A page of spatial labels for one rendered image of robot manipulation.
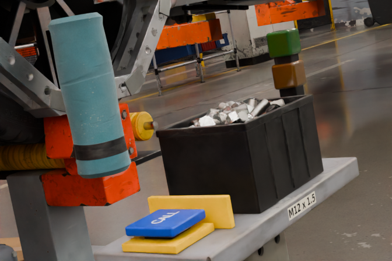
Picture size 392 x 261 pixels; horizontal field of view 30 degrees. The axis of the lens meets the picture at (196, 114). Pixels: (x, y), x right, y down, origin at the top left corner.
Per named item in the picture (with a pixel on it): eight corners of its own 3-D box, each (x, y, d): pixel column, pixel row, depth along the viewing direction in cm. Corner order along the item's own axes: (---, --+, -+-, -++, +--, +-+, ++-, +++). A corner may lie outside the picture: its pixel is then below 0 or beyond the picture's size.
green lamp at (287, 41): (280, 55, 117) (276, 30, 116) (303, 52, 115) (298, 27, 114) (268, 59, 114) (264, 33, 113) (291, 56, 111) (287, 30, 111)
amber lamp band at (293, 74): (285, 86, 117) (281, 61, 117) (308, 83, 115) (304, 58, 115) (273, 90, 114) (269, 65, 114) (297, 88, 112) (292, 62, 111)
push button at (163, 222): (162, 225, 91) (158, 208, 91) (208, 226, 87) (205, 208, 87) (126, 244, 85) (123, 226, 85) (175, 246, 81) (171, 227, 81)
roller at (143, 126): (62, 143, 164) (56, 118, 163) (167, 136, 147) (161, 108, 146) (43, 150, 159) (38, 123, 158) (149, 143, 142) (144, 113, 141)
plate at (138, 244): (162, 229, 92) (160, 221, 92) (215, 230, 87) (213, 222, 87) (122, 251, 85) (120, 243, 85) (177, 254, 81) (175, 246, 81)
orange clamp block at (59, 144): (41, 109, 132) (45, 159, 132) (72, 106, 127) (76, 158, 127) (69, 109, 138) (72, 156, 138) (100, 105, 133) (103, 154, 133)
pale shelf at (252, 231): (265, 177, 123) (261, 159, 122) (360, 175, 113) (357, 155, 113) (95, 275, 88) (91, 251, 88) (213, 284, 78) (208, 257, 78)
